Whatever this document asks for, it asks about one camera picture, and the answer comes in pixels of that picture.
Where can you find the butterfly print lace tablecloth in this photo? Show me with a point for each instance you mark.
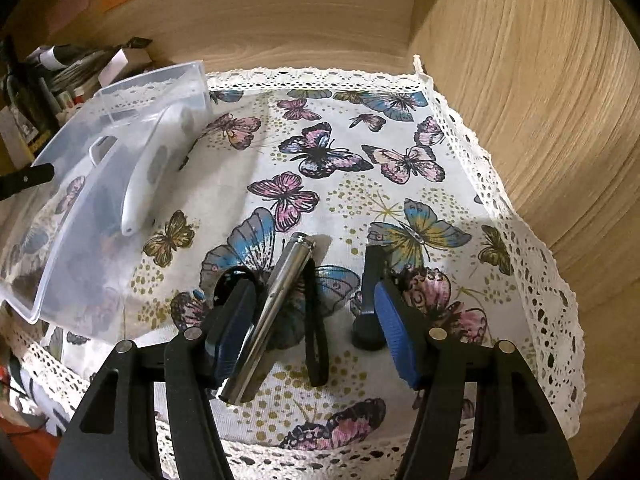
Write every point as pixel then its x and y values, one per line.
pixel 350 200

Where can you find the clear plastic storage container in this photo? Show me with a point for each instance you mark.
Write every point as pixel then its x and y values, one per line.
pixel 50 220

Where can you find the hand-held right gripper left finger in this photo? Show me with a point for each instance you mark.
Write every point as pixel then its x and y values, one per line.
pixel 231 335

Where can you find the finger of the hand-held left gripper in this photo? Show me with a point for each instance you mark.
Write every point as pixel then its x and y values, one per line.
pixel 25 181

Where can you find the small black round cap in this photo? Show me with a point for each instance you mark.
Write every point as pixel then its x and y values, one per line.
pixel 227 280

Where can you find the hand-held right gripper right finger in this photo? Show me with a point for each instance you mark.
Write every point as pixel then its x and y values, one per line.
pixel 395 330

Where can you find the pink sticky note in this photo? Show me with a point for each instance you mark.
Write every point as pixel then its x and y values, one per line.
pixel 70 2

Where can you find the stack of books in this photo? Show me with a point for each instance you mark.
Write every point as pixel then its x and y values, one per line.
pixel 75 67

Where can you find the small white cardboard box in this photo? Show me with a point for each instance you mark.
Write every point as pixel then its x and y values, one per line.
pixel 118 65

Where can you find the white handheld facial device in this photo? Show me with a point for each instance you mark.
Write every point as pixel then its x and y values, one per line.
pixel 145 170

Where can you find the dark wine bottle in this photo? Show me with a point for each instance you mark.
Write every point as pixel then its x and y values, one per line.
pixel 22 105

